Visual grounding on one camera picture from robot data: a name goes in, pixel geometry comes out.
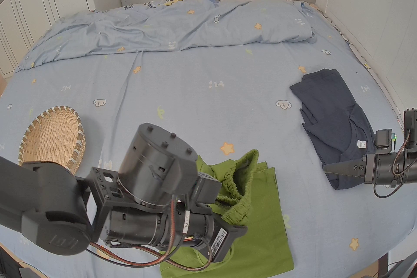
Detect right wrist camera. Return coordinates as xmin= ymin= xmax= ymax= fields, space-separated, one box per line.
xmin=374 ymin=129 xmax=396 ymax=155

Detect pale blue quilt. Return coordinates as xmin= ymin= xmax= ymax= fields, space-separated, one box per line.
xmin=18 ymin=0 xmax=318 ymax=70

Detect green shorts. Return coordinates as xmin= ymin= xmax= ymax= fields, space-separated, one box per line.
xmin=160 ymin=149 xmax=295 ymax=278

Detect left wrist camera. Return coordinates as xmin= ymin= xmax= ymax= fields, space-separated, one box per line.
xmin=192 ymin=172 xmax=223 ymax=216

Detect black cable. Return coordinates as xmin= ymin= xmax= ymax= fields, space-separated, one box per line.
xmin=373 ymin=182 xmax=406 ymax=198

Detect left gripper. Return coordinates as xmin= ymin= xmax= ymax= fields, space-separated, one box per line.
xmin=109 ymin=205 xmax=249 ymax=264

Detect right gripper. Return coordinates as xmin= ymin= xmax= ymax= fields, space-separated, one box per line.
xmin=323 ymin=153 xmax=417 ymax=187

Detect round woven basket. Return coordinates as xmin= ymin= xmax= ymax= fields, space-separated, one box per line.
xmin=18 ymin=106 xmax=86 ymax=174

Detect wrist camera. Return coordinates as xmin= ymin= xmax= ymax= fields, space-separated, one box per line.
xmin=374 ymin=129 xmax=396 ymax=155
xmin=192 ymin=172 xmax=223 ymax=216

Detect dark blue garment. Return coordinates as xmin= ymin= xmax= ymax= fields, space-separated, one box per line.
xmin=290 ymin=68 xmax=377 ymax=190

